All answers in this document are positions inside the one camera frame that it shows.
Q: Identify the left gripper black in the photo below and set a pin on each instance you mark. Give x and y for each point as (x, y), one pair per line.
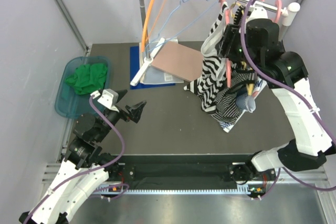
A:
(135, 112)

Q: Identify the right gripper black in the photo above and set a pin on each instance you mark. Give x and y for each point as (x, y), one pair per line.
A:
(232, 33)

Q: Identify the black white striped tank top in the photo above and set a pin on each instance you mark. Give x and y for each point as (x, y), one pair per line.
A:
(207, 86)

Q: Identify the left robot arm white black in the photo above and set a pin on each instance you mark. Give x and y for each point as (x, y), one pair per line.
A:
(85, 167)

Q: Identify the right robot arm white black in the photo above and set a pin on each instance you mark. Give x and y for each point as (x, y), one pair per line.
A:
(287, 77)

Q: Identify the yellow black hanger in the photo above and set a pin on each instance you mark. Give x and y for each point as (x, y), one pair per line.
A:
(237, 16)

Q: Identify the orange plastic hanger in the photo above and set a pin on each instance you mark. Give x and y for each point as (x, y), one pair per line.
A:
(145, 33)

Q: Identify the clothes rack metal white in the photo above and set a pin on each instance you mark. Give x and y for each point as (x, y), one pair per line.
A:
(288, 13)

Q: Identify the green cloth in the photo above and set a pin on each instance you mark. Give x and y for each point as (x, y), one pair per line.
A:
(88, 78)

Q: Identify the blue white striped garment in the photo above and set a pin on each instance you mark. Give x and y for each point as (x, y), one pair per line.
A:
(245, 102)

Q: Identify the blue mat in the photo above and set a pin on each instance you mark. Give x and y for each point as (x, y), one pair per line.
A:
(135, 66)

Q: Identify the teal plastic bin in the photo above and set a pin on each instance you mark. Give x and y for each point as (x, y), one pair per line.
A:
(70, 105)

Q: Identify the pink brown board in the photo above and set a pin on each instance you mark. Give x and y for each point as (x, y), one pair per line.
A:
(180, 61)

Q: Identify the thin striped black white garment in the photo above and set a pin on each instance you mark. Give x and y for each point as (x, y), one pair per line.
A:
(226, 109)

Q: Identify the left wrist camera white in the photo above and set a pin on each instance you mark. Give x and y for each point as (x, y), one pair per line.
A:
(107, 97)

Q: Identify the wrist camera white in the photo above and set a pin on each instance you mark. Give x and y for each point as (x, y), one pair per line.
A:
(258, 12)
(107, 97)

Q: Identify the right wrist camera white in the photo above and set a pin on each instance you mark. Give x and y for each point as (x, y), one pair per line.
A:
(258, 12)

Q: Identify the light blue wire hanger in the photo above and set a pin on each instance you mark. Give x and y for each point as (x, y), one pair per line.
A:
(176, 27)

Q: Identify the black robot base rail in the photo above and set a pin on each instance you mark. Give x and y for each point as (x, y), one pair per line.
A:
(176, 170)

